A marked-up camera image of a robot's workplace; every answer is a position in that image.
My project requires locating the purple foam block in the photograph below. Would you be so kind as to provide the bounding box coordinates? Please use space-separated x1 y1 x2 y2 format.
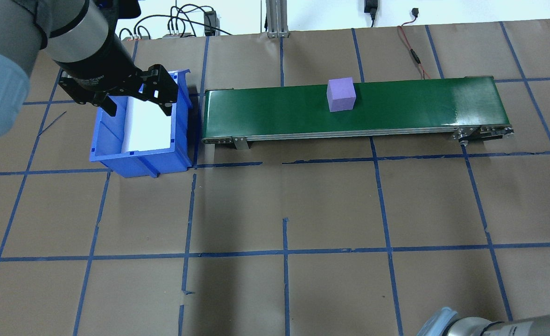
326 77 356 112

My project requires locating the blue plastic storage bin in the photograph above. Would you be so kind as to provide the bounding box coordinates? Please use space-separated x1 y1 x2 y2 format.
90 69 195 179

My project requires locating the white foam sheet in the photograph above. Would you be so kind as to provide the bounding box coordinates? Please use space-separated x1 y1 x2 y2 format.
121 96 174 154

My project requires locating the green conveyor belt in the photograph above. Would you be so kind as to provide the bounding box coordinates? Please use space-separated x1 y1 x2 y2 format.
202 76 515 151

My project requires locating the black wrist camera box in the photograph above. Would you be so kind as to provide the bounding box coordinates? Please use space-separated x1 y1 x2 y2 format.
97 0 142 20

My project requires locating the aluminium profile post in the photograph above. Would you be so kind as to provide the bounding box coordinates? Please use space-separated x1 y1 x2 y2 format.
266 0 290 39

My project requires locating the red cable with black plug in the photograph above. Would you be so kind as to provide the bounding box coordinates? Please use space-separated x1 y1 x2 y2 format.
398 8 432 80

